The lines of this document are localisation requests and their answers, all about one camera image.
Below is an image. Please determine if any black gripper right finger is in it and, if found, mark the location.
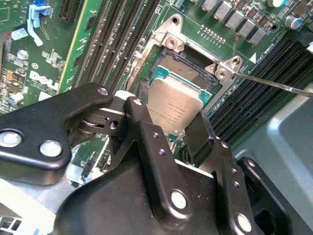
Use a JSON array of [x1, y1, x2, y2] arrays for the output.
[[183, 109, 305, 235]]

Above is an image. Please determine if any thin metal locking lever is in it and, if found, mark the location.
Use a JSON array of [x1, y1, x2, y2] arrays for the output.
[[229, 71, 313, 97]]

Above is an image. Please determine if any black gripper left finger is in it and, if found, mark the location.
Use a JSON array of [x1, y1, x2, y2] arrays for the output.
[[0, 78, 198, 221]]

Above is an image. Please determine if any silver CPU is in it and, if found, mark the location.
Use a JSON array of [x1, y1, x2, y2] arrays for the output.
[[146, 65, 213, 138]]

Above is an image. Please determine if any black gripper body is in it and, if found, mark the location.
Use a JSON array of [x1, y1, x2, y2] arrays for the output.
[[52, 160, 234, 235]]

